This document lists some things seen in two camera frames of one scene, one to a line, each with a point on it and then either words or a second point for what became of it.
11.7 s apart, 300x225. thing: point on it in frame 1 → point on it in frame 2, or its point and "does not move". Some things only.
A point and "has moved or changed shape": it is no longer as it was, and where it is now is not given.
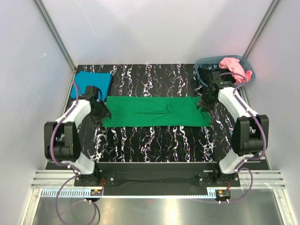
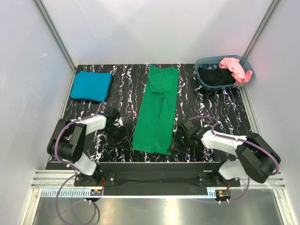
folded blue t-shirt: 101,80 does not move
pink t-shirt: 241,76 does not move
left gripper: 105,113 → 123,138
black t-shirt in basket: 205,75 does not move
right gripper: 206,107 → 174,145
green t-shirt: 155,111 has moved or changed shape
